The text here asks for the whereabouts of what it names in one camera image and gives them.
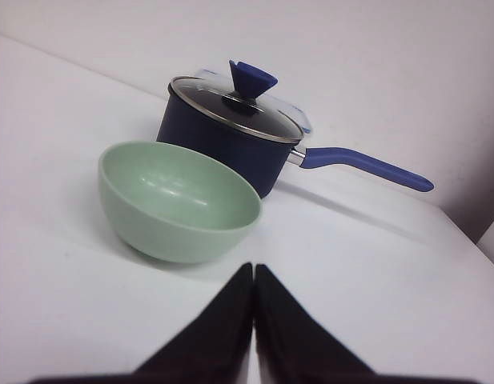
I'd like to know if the dark blue saucepan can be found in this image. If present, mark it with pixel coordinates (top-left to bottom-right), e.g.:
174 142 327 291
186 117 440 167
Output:
156 90 434 198

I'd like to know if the green bowl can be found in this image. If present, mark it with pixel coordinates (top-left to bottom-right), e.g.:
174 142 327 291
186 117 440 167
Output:
98 142 262 264

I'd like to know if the clear container blue rim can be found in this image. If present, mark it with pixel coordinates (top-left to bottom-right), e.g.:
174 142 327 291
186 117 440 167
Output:
194 68 312 135

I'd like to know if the glass pot lid blue knob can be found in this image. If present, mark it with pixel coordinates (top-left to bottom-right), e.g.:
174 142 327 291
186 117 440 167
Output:
170 60 304 144

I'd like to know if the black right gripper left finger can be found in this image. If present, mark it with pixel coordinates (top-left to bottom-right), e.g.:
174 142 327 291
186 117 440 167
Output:
34 263 254 383

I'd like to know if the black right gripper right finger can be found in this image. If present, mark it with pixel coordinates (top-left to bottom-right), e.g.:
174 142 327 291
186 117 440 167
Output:
254 263 396 384

